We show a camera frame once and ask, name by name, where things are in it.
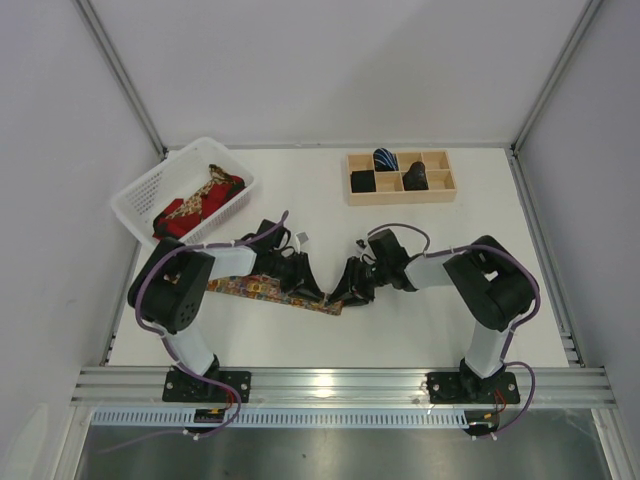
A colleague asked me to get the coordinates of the rolled black tie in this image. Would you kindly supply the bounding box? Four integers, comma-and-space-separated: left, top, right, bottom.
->
350, 170, 376, 193

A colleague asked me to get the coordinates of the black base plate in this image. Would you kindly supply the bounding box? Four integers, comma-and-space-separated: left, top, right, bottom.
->
426, 371, 521, 405
162, 369, 251, 403

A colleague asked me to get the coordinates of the colourful patterned tie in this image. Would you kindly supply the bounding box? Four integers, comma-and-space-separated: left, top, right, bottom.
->
207, 276, 343, 316

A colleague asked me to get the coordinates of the beige patterned tie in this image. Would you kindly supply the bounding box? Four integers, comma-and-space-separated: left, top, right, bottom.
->
168, 164, 235, 219

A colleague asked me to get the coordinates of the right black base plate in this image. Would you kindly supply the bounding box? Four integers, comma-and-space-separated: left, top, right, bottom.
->
426, 371, 521, 405

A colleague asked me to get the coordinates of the white plastic basket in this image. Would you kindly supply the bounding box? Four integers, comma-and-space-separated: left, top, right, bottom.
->
111, 137, 257, 250

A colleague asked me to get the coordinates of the white slotted cable duct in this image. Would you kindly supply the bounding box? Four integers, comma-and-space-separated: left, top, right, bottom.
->
91, 407, 469, 429

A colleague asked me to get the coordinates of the red tie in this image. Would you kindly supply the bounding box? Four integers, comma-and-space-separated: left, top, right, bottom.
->
153, 175, 245, 240

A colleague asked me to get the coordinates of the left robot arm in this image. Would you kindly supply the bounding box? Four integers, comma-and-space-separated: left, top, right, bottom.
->
127, 219, 325, 388

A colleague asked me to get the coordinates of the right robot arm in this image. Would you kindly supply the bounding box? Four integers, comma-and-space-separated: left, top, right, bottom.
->
327, 223, 541, 404

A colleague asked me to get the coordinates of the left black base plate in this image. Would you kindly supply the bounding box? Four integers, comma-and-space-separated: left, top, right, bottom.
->
162, 369, 251, 403

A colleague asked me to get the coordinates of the rolled blue striped tie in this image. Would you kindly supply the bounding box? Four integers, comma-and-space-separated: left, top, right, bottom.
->
372, 148, 399, 172

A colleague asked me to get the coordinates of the rolled dark brown tie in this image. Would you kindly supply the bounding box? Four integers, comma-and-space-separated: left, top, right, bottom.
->
402, 161, 429, 191

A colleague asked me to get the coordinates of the aluminium mounting rail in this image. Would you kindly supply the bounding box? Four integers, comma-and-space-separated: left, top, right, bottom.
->
71, 366, 616, 409

